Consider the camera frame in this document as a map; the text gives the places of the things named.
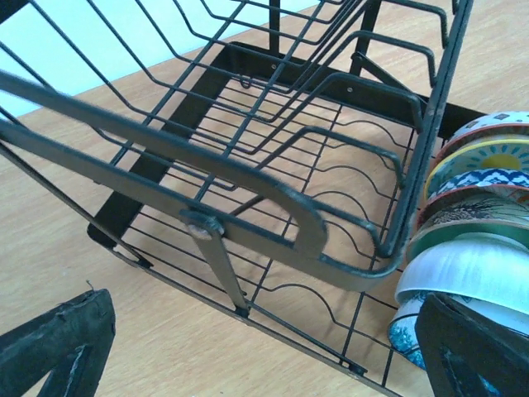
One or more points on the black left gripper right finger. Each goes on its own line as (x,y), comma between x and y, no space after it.
(464,351)

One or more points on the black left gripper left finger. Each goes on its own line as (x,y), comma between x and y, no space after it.
(68,346)

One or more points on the blue floral white bowl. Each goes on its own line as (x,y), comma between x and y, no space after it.
(401,330)

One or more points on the black wire dish rack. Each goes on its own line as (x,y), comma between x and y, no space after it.
(307,152)

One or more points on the celadon green bowl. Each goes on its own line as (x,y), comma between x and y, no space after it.
(486,213)

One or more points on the yellow blue sun bowl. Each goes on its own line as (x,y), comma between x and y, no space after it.
(506,153)

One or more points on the red dot patterned bowl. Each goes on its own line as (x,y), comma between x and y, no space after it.
(508,123)

